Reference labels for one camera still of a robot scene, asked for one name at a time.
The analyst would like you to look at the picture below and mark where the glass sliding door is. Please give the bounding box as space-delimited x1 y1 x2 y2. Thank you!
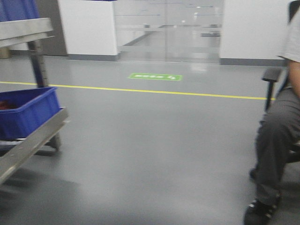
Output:
114 0 225 63

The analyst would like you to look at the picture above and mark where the black office chair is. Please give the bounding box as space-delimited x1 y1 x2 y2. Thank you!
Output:
262 0 300 163

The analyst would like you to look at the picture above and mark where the small blue parts bin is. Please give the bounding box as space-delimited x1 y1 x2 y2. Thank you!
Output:
0 87 60 140

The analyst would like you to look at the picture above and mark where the seated person in grey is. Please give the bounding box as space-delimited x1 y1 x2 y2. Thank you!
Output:
243 12 300 225

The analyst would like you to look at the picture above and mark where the stainless steel shelf rack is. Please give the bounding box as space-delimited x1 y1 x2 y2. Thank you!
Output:
0 17 70 186

